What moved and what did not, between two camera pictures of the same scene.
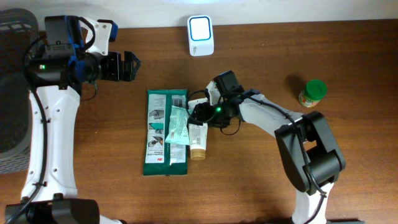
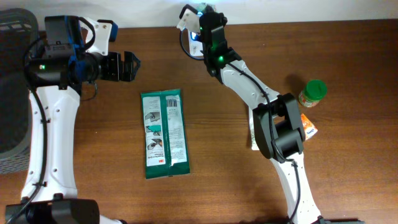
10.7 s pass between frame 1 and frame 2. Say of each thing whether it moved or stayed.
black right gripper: moved
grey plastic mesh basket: stayed
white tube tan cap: moved
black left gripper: stayed
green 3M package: stayed
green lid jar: stayed
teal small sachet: moved
